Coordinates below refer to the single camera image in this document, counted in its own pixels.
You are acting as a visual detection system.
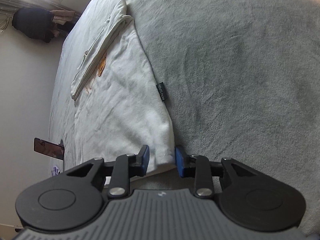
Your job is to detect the white Winnie the Pooh sweatshirt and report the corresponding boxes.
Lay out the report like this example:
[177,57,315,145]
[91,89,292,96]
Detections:
[71,0,175,175]

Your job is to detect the dark clothes hanging in corner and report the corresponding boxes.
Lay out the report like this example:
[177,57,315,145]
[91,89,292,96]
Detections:
[12,8,75,43]

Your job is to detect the black phone stand base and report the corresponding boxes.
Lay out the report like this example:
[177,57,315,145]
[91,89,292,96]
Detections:
[59,139,64,147]

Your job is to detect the folded purple garment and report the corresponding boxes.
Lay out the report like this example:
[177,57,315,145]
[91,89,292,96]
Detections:
[51,166,60,177]

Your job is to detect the black smartphone on stand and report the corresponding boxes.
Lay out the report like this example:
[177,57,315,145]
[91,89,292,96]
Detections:
[34,138,65,160]

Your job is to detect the grey bed sheet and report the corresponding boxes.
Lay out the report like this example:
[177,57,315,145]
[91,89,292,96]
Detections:
[49,0,319,234]

